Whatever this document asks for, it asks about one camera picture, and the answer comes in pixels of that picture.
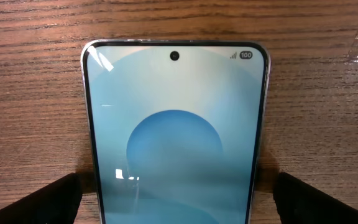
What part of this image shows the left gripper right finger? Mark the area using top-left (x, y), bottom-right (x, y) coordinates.
top-left (273, 172), bottom-right (358, 224)

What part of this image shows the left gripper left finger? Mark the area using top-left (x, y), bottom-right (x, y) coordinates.
top-left (0, 173), bottom-right (82, 224)

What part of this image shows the Galaxy S25 smartphone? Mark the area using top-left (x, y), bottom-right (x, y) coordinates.
top-left (81, 39), bottom-right (271, 224)

